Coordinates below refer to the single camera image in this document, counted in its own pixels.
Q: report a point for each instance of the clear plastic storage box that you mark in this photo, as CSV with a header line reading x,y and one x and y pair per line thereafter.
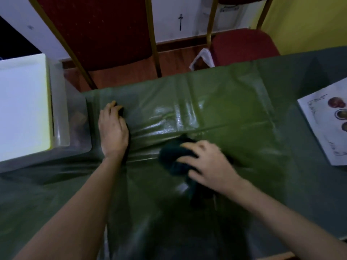
x,y
73,119

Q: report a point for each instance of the person's right hand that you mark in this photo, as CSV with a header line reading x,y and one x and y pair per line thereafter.
x,y
211,165

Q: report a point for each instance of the white printed picture sheet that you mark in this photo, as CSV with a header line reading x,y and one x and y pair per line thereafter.
x,y
328,119

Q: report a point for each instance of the white storage box lid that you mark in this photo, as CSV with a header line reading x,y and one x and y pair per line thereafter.
x,y
24,105

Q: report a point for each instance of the red gold-framed chair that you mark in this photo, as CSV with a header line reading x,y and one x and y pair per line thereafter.
x,y
100,32
241,46

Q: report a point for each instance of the white plastic bag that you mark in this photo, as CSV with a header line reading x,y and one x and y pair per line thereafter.
x,y
202,60

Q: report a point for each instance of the person's left forearm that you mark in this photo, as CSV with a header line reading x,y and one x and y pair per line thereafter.
x,y
78,213

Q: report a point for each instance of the dark green cloth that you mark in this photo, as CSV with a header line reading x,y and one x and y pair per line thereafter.
x,y
173,157

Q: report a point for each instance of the person's right forearm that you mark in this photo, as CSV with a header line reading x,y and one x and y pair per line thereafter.
x,y
292,222

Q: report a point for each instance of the person's left hand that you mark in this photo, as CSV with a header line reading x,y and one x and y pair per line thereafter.
x,y
114,132

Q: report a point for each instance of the black cabinet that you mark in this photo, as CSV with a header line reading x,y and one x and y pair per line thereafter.
x,y
13,40

